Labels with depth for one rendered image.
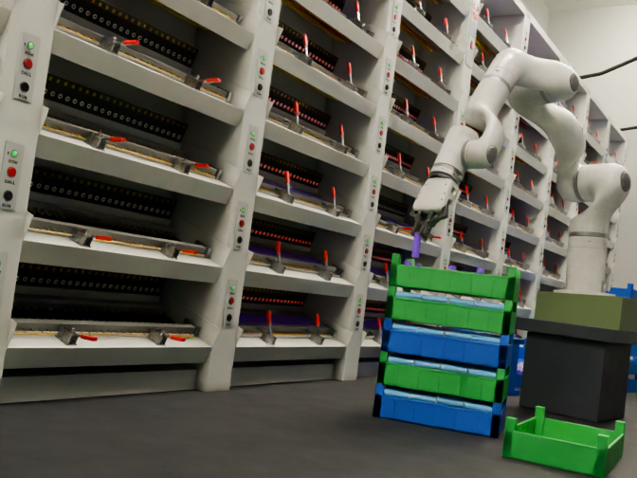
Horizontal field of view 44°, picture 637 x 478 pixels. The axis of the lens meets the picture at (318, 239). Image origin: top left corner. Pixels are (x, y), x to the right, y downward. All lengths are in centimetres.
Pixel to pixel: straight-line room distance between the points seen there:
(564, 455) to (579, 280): 101
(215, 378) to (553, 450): 84
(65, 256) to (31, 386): 26
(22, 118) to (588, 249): 174
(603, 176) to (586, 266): 28
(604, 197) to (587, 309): 35
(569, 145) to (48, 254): 160
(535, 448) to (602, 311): 91
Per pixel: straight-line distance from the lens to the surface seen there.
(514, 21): 412
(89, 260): 167
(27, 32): 156
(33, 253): 158
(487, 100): 222
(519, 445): 169
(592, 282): 259
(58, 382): 171
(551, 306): 257
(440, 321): 190
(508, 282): 189
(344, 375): 259
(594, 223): 261
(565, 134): 252
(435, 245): 316
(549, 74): 239
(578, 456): 167
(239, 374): 217
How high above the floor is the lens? 30
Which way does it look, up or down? 3 degrees up
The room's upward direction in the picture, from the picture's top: 7 degrees clockwise
